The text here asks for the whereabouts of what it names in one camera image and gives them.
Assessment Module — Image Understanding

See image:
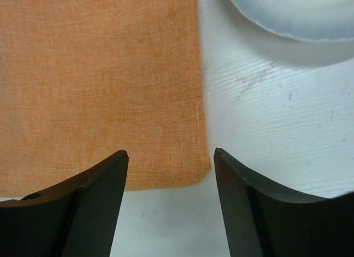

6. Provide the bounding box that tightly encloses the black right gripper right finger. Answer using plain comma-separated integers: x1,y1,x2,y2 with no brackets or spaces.
214,148,353,256

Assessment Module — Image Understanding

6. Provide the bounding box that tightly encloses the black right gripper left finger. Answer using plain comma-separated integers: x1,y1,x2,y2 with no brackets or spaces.
1,150,128,256

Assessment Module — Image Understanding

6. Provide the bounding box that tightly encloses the orange cloth placemat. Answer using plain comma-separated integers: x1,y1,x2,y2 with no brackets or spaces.
1,0,211,197

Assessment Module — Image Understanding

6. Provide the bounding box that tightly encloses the white bowl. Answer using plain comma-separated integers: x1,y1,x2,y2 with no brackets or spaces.
230,0,353,42

